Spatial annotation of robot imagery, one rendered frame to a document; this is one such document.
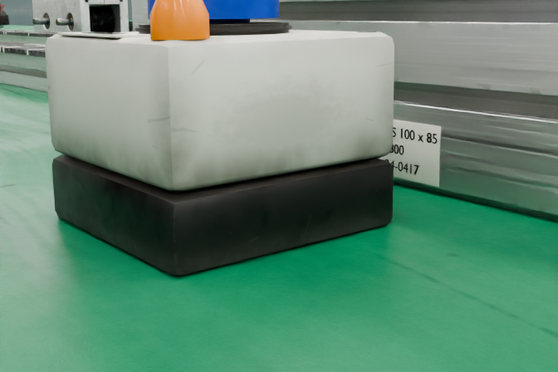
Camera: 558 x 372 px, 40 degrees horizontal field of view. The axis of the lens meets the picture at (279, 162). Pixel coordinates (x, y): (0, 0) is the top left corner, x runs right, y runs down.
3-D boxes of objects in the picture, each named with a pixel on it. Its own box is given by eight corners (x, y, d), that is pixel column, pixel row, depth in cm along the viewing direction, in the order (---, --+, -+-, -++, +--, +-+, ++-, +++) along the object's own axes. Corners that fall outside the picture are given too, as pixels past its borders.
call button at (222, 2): (126, 52, 24) (123, -13, 24) (232, 47, 27) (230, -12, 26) (193, 58, 21) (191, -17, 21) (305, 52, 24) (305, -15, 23)
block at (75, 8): (45, 48, 138) (41, -6, 136) (104, 46, 145) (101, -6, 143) (69, 51, 130) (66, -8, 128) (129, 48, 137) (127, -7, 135)
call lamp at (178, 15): (139, 38, 20) (137, -9, 20) (190, 36, 21) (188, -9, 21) (169, 40, 19) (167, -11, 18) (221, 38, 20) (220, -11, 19)
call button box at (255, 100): (51, 217, 26) (38, 24, 24) (281, 176, 32) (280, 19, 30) (174, 281, 20) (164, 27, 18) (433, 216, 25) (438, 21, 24)
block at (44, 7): (22, 46, 147) (19, -5, 145) (78, 44, 154) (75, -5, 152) (46, 48, 140) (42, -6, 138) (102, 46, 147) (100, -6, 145)
